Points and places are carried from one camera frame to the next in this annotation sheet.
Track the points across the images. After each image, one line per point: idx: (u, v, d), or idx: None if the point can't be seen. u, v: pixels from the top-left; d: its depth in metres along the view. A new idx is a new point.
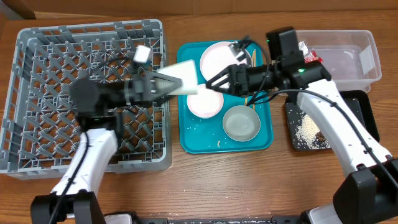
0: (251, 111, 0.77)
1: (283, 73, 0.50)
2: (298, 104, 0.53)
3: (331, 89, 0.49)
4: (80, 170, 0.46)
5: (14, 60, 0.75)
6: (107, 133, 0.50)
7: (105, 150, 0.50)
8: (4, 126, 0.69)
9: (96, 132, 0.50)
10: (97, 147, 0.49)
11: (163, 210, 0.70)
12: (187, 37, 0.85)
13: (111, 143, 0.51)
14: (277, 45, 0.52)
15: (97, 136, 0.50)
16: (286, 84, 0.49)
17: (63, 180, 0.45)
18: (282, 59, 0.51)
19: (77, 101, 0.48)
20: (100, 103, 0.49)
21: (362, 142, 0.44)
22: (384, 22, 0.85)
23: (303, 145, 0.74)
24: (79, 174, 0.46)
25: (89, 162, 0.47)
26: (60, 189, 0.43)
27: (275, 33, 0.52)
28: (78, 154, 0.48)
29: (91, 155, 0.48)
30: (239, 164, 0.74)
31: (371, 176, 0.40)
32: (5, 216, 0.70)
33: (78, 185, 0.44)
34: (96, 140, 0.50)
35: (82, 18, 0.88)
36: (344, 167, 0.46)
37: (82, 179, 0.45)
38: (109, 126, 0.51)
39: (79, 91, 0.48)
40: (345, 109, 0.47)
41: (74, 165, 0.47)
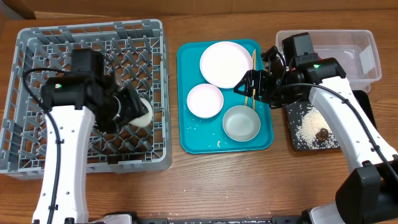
0: (251, 111, 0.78)
1: (298, 70, 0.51)
2: (311, 100, 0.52)
3: (344, 86, 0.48)
4: (61, 187, 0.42)
5: (14, 60, 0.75)
6: (77, 112, 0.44)
7: (81, 142, 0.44)
8: (4, 126, 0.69)
9: (61, 114, 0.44)
10: (73, 139, 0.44)
11: (163, 210, 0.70)
12: (186, 37, 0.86)
13: (84, 130, 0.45)
14: (291, 47, 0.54)
15: (66, 122, 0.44)
16: (300, 78, 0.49)
17: (45, 203, 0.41)
18: (296, 59, 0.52)
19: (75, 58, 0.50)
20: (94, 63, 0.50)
21: (370, 139, 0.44)
22: (383, 21, 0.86)
23: (303, 145, 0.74)
24: (60, 193, 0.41)
25: (68, 168, 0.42)
26: (43, 216, 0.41)
27: (289, 37, 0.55)
28: (50, 154, 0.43)
29: (69, 155, 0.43)
30: (240, 164, 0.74)
31: (375, 173, 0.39)
32: (5, 216, 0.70)
33: (63, 210, 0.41)
34: (67, 130, 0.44)
35: (83, 18, 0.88)
36: (351, 165, 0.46)
37: (66, 200, 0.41)
38: (80, 87, 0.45)
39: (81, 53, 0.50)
40: (356, 106, 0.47)
41: (51, 179, 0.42)
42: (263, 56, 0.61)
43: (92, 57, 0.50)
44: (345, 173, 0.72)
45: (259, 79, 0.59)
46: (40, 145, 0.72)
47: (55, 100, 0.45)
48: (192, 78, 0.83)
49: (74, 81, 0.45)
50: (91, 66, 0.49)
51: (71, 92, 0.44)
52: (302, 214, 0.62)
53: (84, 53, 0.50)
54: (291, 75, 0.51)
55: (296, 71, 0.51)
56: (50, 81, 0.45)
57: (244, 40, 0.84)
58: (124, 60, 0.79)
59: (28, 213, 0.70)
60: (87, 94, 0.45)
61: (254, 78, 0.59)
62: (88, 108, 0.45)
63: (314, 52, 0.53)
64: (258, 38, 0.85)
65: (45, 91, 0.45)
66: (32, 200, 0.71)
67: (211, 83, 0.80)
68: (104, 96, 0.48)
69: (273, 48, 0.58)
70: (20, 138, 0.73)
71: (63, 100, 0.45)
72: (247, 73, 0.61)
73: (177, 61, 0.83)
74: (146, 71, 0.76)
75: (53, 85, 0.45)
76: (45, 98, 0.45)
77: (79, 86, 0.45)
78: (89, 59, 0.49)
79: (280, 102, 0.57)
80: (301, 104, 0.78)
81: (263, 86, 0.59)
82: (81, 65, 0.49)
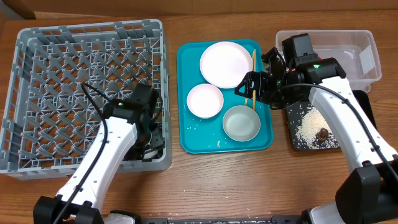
0: (251, 111, 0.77)
1: (298, 70, 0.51)
2: (311, 100, 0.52)
3: (344, 87, 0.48)
4: (91, 175, 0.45)
5: (14, 60, 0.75)
6: (128, 126, 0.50)
7: (122, 147, 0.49)
8: (4, 126, 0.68)
9: (114, 123, 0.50)
10: (116, 143, 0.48)
11: (163, 210, 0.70)
12: (187, 37, 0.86)
13: (128, 139, 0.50)
14: (290, 48, 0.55)
15: (116, 130, 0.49)
16: (300, 79, 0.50)
17: (73, 183, 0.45)
18: (296, 60, 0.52)
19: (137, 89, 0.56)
20: (152, 97, 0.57)
21: (370, 139, 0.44)
22: (383, 21, 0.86)
23: (303, 145, 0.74)
24: (88, 179, 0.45)
25: (102, 162, 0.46)
26: (66, 193, 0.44)
27: (289, 38, 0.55)
28: (94, 147, 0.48)
29: (108, 154, 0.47)
30: (240, 165, 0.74)
31: (375, 173, 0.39)
32: (5, 216, 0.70)
33: (86, 193, 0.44)
34: (114, 135, 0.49)
35: (82, 18, 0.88)
36: (351, 165, 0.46)
37: (92, 186, 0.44)
38: (135, 112, 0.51)
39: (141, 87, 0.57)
40: (356, 106, 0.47)
41: (86, 166, 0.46)
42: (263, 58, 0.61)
43: (152, 91, 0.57)
44: (346, 173, 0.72)
45: (259, 81, 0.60)
46: (40, 145, 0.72)
47: (114, 112, 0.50)
48: (192, 78, 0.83)
49: (134, 104, 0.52)
50: (148, 99, 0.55)
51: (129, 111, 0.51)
52: (302, 214, 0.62)
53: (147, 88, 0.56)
54: (291, 76, 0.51)
55: (296, 71, 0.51)
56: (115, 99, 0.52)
57: (244, 40, 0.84)
58: (124, 60, 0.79)
59: (27, 213, 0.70)
60: (140, 120, 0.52)
61: (254, 80, 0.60)
62: (136, 129, 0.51)
63: (313, 52, 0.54)
64: (257, 38, 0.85)
65: (109, 104, 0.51)
66: (32, 200, 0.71)
67: (211, 83, 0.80)
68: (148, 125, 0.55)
69: (273, 50, 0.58)
70: (20, 138, 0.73)
71: (120, 114, 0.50)
72: (247, 75, 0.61)
73: (177, 61, 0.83)
74: (146, 71, 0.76)
75: (117, 102, 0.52)
76: (106, 109, 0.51)
77: (135, 111, 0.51)
78: (149, 93, 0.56)
79: (282, 103, 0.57)
80: (301, 104, 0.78)
81: (264, 88, 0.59)
82: (140, 94, 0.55)
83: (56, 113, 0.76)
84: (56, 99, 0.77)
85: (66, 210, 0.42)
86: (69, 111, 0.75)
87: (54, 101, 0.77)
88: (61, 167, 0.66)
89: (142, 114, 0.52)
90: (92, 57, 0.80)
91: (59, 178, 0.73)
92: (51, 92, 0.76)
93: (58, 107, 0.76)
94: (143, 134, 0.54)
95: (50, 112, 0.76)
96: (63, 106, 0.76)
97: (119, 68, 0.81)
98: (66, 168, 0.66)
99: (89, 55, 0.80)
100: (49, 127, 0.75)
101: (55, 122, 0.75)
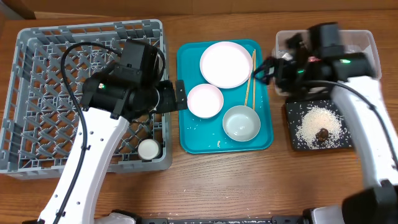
0: (251, 111, 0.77)
1: (324, 62, 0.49)
2: (333, 97, 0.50)
3: (374, 91, 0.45)
4: (73, 195, 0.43)
5: (14, 60, 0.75)
6: (113, 122, 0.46)
7: (106, 154, 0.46)
8: (4, 126, 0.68)
9: (94, 116, 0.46)
10: (98, 149, 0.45)
11: (163, 210, 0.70)
12: (187, 37, 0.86)
13: (112, 142, 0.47)
14: (317, 37, 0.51)
15: (97, 130, 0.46)
16: (324, 73, 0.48)
17: (55, 206, 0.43)
18: (322, 50, 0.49)
19: (126, 52, 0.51)
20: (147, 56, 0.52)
21: (393, 155, 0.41)
22: (383, 22, 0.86)
23: (303, 145, 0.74)
24: (71, 200, 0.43)
25: (85, 177, 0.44)
26: (50, 218, 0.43)
27: (316, 25, 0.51)
28: (74, 158, 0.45)
29: (89, 165, 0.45)
30: (240, 165, 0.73)
31: (393, 196, 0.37)
32: (5, 217, 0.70)
33: (69, 217, 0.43)
34: (96, 137, 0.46)
35: (83, 18, 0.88)
36: (364, 168, 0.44)
37: (75, 208, 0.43)
38: (121, 96, 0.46)
39: (129, 50, 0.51)
40: (384, 116, 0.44)
41: (67, 185, 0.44)
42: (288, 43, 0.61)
43: (144, 48, 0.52)
44: (346, 173, 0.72)
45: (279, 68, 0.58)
46: (40, 145, 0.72)
47: (96, 98, 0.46)
48: (191, 78, 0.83)
49: (118, 85, 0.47)
50: (141, 63, 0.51)
51: (113, 96, 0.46)
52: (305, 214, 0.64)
53: (135, 47, 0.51)
54: (314, 66, 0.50)
55: (321, 65, 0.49)
56: (94, 79, 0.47)
57: (244, 40, 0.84)
58: None
59: (27, 213, 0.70)
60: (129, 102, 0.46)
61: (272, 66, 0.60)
62: (124, 117, 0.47)
63: (342, 44, 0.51)
64: (258, 38, 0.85)
65: (89, 89, 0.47)
66: (32, 201, 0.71)
67: (211, 83, 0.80)
68: (142, 100, 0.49)
69: None
70: (20, 138, 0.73)
71: (103, 100, 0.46)
72: (267, 61, 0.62)
73: (177, 61, 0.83)
74: None
75: (97, 84, 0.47)
76: (86, 94, 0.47)
77: (119, 94, 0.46)
78: (140, 51, 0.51)
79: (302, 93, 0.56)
80: (301, 104, 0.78)
81: (283, 76, 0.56)
82: (130, 56, 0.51)
83: (56, 113, 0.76)
84: (55, 99, 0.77)
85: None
86: (69, 111, 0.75)
87: (54, 101, 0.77)
88: (61, 167, 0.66)
89: (126, 94, 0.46)
90: (92, 57, 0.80)
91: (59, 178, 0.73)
92: (51, 92, 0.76)
93: (58, 107, 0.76)
94: (141, 108, 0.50)
95: (50, 112, 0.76)
96: (63, 106, 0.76)
97: None
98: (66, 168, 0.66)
99: (89, 55, 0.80)
100: (49, 127, 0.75)
101: (55, 122, 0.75)
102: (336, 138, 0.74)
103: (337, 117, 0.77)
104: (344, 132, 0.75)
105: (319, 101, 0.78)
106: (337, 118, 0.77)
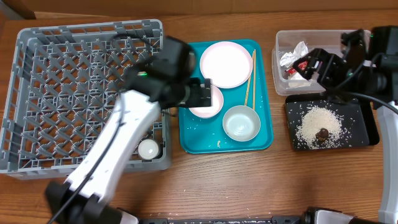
0: (251, 111, 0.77)
1: (382, 71, 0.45)
2: (379, 112, 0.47)
3: None
4: (102, 163, 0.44)
5: (14, 60, 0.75)
6: (148, 104, 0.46)
7: (138, 133, 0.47)
8: (4, 126, 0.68)
9: (133, 98, 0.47)
10: (132, 127, 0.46)
11: (163, 210, 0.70)
12: (187, 37, 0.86)
13: (144, 124, 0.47)
14: (383, 39, 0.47)
15: (134, 111, 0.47)
16: (380, 83, 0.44)
17: (84, 170, 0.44)
18: (384, 56, 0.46)
19: (163, 45, 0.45)
20: (184, 54, 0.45)
21: None
22: (384, 22, 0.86)
23: (303, 145, 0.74)
24: (101, 168, 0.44)
25: (117, 149, 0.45)
26: (77, 180, 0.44)
27: (386, 27, 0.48)
28: (109, 131, 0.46)
29: (122, 140, 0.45)
30: (241, 165, 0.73)
31: None
32: (5, 217, 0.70)
33: (95, 183, 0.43)
34: (130, 117, 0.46)
35: (83, 18, 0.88)
36: (384, 196, 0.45)
37: (102, 177, 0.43)
38: (158, 86, 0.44)
39: (166, 44, 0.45)
40: None
41: (99, 153, 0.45)
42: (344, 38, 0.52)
43: (181, 45, 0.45)
44: (346, 173, 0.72)
45: (328, 65, 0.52)
46: (40, 145, 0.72)
47: (134, 84, 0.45)
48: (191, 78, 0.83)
49: (157, 74, 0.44)
50: (177, 58, 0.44)
51: (150, 84, 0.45)
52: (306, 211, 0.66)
53: (173, 43, 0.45)
54: (369, 71, 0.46)
55: (379, 73, 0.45)
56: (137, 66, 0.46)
57: (244, 40, 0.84)
58: (124, 60, 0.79)
59: (28, 213, 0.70)
60: (164, 93, 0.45)
61: (319, 59, 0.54)
62: (158, 105, 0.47)
63: None
64: (258, 38, 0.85)
65: (130, 74, 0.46)
66: (32, 201, 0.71)
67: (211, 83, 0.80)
68: (176, 94, 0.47)
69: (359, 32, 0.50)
70: (20, 138, 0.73)
71: (141, 86, 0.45)
72: (314, 51, 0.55)
73: None
74: None
75: (138, 70, 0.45)
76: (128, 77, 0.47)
77: (157, 84, 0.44)
78: (176, 48, 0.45)
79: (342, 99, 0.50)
80: (301, 104, 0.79)
81: (329, 74, 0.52)
82: (166, 51, 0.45)
83: (56, 113, 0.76)
84: (56, 99, 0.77)
85: (74, 199, 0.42)
86: (69, 111, 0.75)
87: (54, 101, 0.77)
88: (61, 167, 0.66)
89: (164, 84, 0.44)
90: (92, 57, 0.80)
91: (59, 178, 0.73)
92: (51, 92, 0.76)
93: (58, 107, 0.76)
94: (173, 101, 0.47)
95: (50, 112, 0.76)
96: (63, 106, 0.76)
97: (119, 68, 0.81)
98: (66, 168, 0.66)
99: (89, 55, 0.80)
100: (49, 127, 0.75)
101: (55, 122, 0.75)
102: (336, 138, 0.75)
103: (337, 117, 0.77)
104: (344, 132, 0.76)
105: (319, 101, 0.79)
106: (337, 118, 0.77)
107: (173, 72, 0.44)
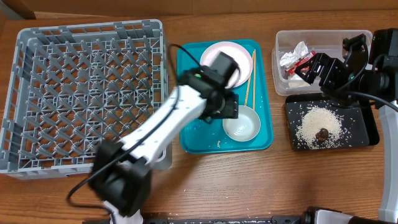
0: (251, 111, 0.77)
1: (385, 71, 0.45)
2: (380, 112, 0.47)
3: None
4: (154, 134, 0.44)
5: (14, 60, 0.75)
6: (198, 99, 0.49)
7: (186, 119, 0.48)
8: (4, 126, 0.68)
9: (186, 91, 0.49)
10: (183, 112, 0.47)
11: (163, 210, 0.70)
12: (186, 37, 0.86)
13: (191, 115, 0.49)
14: (385, 42, 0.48)
15: (186, 100, 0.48)
16: (382, 83, 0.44)
17: (136, 135, 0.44)
18: (386, 58, 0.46)
19: (218, 56, 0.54)
20: (233, 68, 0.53)
21: None
22: (384, 22, 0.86)
23: (303, 145, 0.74)
24: (152, 137, 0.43)
25: (170, 124, 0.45)
26: (129, 142, 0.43)
27: (388, 29, 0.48)
28: (162, 111, 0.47)
29: (175, 119, 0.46)
30: (241, 165, 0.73)
31: None
32: (5, 216, 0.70)
33: (145, 149, 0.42)
34: (183, 104, 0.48)
35: (83, 18, 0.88)
36: (384, 196, 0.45)
37: (152, 145, 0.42)
38: (207, 89, 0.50)
39: (219, 58, 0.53)
40: None
41: (152, 124, 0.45)
42: (346, 43, 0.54)
43: (232, 61, 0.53)
44: (346, 173, 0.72)
45: (330, 68, 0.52)
46: (40, 145, 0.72)
47: (188, 83, 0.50)
48: None
49: (209, 79, 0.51)
50: (226, 70, 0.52)
51: (201, 85, 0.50)
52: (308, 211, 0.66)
53: (226, 58, 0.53)
54: (372, 73, 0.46)
55: (382, 73, 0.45)
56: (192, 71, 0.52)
57: (244, 40, 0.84)
58: (124, 60, 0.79)
59: (27, 213, 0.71)
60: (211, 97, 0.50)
61: (321, 64, 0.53)
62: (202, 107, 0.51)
63: None
64: (258, 38, 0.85)
65: (186, 74, 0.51)
66: (32, 201, 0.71)
67: None
68: (217, 101, 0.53)
69: (361, 38, 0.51)
70: (20, 138, 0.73)
71: (193, 85, 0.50)
72: (316, 56, 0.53)
73: (176, 61, 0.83)
74: (146, 71, 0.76)
75: (193, 73, 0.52)
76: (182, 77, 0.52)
77: (208, 86, 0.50)
78: (229, 62, 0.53)
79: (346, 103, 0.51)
80: (301, 104, 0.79)
81: (331, 79, 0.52)
82: (218, 64, 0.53)
83: (56, 113, 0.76)
84: (56, 99, 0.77)
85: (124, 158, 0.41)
86: (69, 111, 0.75)
87: (54, 101, 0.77)
88: (61, 167, 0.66)
89: (214, 89, 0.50)
90: (92, 57, 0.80)
91: (59, 178, 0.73)
92: (51, 92, 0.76)
93: (58, 107, 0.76)
94: (212, 107, 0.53)
95: (50, 112, 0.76)
96: (63, 106, 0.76)
97: (119, 68, 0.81)
98: (66, 168, 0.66)
99: (89, 55, 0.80)
100: (49, 127, 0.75)
101: (55, 122, 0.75)
102: (336, 138, 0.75)
103: (337, 117, 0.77)
104: (344, 132, 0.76)
105: (319, 101, 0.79)
106: (337, 118, 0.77)
107: (221, 80, 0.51)
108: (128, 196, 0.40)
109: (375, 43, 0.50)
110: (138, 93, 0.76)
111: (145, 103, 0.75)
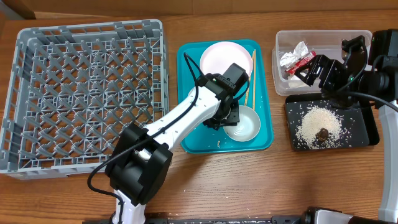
0: (251, 111, 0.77)
1: (384, 71, 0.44)
2: (380, 112, 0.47)
3: None
4: (175, 124, 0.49)
5: (14, 60, 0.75)
6: (215, 101, 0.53)
7: (203, 116, 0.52)
8: (4, 126, 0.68)
9: (204, 92, 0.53)
10: (201, 110, 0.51)
11: (163, 210, 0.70)
12: (186, 37, 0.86)
13: (208, 112, 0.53)
14: (385, 43, 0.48)
15: (204, 99, 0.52)
16: (382, 83, 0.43)
17: (158, 124, 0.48)
18: (385, 59, 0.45)
19: (232, 67, 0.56)
20: (242, 79, 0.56)
21: None
22: (384, 21, 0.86)
23: (303, 145, 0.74)
24: (173, 127, 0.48)
25: (188, 118, 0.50)
26: (152, 130, 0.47)
27: (386, 30, 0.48)
28: (182, 106, 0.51)
29: (192, 115, 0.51)
30: (241, 165, 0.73)
31: None
32: (5, 216, 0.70)
33: (166, 137, 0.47)
34: (201, 102, 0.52)
35: (83, 18, 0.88)
36: (384, 197, 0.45)
37: (173, 135, 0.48)
38: (222, 94, 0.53)
39: (233, 68, 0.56)
40: None
41: (173, 117, 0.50)
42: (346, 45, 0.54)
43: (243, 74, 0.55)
44: (346, 173, 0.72)
45: (329, 69, 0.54)
46: (40, 145, 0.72)
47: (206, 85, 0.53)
48: (192, 78, 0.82)
49: (225, 85, 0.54)
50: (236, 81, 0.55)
51: (217, 89, 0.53)
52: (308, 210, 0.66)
53: (238, 70, 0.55)
54: (372, 73, 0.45)
55: (381, 73, 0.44)
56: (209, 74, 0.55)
57: (244, 40, 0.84)
58: (124, 60, 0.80)
59: (27, 213, 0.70)
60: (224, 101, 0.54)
61: (321, 65, 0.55)
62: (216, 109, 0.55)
63: None
64: (258, 38, 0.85)
65: (203, 77, 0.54)
66: (32, 201, 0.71)
67: None
68: (228, 103, 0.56)
69: (359, 39, 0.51)
70: (20, 138, 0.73)
71: (211, 88, 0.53)
72: (316, 57, 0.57)
73: (176, 61, 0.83)
74: (146, 71, 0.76)
75: (211, 78, 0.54)
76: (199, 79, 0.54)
77: (224, 90, 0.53)
78: (240, 74, 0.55)
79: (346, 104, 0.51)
80: (301, 104, 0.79)
81: (331, 80, 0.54)
82: (231, 74, 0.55)
83: (56, 113, 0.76)
84: (56, 99, 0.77)
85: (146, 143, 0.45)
86: (69, 111, 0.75)
87: (54, 101, 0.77)
88: (61, 167, 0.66)
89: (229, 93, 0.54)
90: (92, 57, 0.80)
91: (59, 178, 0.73)
92: (51, 92, 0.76)
93: (58, 107, 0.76)
94: (221, 110, 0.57)
95: (50, 112, 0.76)
96: (63, 106, 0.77)
97: (119, 68, 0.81)
98: (66, 168, 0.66)
99: (89, 55, 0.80)
100: (49, 127, 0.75)
101: (55, 122, 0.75)
102: (336, 138, 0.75)
103: (337, 117, 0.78)
104: (344, 132, 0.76)
105: (319, 101, 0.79)
106: (337, 118, 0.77)
107: (234, 86, 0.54)
108: (147, 177, 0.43)
109: (375, 45, 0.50)
110: (138, 93, 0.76)
111: (145, 103, 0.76)
